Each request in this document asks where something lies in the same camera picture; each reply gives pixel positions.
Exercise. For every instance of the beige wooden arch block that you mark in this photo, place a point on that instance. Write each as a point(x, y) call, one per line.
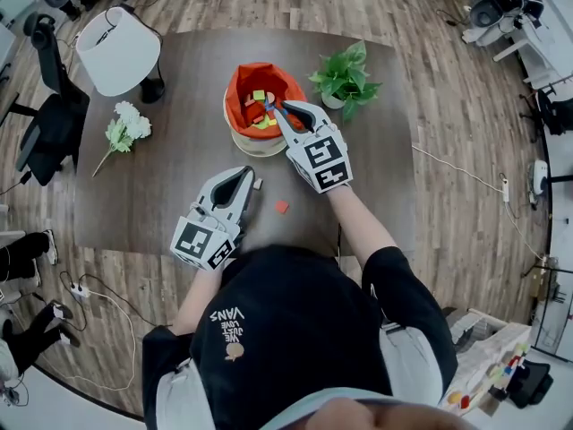
point(258, 184)

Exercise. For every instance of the white desk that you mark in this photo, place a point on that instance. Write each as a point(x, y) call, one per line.
point(546, 56)

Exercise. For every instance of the black office chair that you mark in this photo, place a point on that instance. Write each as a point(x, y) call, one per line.
point(555, 110)
point(53, 137)

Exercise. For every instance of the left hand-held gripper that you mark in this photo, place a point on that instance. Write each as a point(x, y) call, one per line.
point(197, 242)

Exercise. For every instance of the white round device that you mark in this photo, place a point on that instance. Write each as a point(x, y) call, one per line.
point(538, 177)

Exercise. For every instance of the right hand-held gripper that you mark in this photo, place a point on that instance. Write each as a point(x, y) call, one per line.
point(322, 159)

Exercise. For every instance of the red wooden block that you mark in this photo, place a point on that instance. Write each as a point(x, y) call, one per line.
point(282, 207)

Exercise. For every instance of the slim white power strip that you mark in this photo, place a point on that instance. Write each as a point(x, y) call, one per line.
point(506, 190)

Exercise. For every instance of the person's right forearm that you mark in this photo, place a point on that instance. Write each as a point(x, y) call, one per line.
point(358, 222)

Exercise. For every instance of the person's left forearm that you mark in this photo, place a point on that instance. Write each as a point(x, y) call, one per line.
point(197, 298)

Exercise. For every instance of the potted green plant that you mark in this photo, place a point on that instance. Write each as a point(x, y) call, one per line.
point(347, 79)

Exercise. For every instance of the white artificial flower bouquet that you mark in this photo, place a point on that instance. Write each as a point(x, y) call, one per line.
point(130, 123)

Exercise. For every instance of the beige fabric basket red lining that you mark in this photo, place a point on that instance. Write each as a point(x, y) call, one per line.
point(259, 148)

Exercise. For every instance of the wooden toy board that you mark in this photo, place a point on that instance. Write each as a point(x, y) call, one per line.
point(483, 352)

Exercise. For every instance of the white shade table lamp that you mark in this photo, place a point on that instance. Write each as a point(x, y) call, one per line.
point(116, 52)

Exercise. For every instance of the person's face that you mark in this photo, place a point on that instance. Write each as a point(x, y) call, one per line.
point(380, 419)

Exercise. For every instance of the black bag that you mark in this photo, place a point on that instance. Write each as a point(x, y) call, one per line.
point(530, 383)

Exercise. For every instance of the person's black t-shirt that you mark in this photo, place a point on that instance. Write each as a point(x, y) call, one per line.
point(291, 325)

